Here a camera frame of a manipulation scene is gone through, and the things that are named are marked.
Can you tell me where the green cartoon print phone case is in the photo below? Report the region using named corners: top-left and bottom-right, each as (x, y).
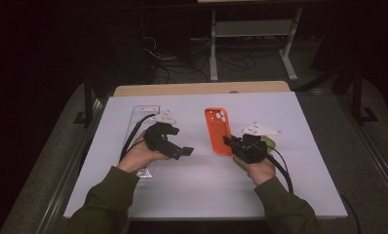
top-left (232, 136), bottom-right (277, 172)

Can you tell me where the tangle of floor cables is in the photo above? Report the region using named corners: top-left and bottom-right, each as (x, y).
top-left (142, 34), bottom-right (274, 84)

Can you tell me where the right hand-held gripper black cable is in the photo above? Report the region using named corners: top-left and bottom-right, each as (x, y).
top-left (265, 145), bottom-right (362, 234)

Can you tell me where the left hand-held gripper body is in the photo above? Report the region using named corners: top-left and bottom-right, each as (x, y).
top-left (143, 110), bottom-right (183, 160)

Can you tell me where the white board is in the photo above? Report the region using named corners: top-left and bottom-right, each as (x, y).
top-left (63, 91), bottom-right (348, 222)

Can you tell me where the black metal stand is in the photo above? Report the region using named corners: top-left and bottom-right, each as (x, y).
top-left (73, 76), bottom-right (97, 130)
top-left (351, 62), bottom-right (380, 126)

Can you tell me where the white metal desk frame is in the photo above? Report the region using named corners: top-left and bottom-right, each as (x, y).
top-left (210, 7), bottom-right (303, 82)

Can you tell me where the wooden table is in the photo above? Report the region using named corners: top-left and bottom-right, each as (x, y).
top-left (113, 80), bottom-right (291, 98)

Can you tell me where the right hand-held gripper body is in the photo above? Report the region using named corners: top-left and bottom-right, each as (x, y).
top-left (232, 121), bottom-right (283, 164)

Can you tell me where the orange phone case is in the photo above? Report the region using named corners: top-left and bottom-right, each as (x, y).
top-left (204, 107), bottom-right (234, 157)

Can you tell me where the aluminium floor rail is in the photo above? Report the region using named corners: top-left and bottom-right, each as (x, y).
top-left (339, 96), bottom-right (388, 209)
top-left (35, 97), bottom-right (109, 234)

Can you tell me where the clear plastic storage rack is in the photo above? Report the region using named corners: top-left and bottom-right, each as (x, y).
top-left (127, 104), bottom-right (161, 179)

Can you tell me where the person's left hand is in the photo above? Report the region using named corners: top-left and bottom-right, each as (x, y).
top-left (117, 135), bottom-right (171, 175)

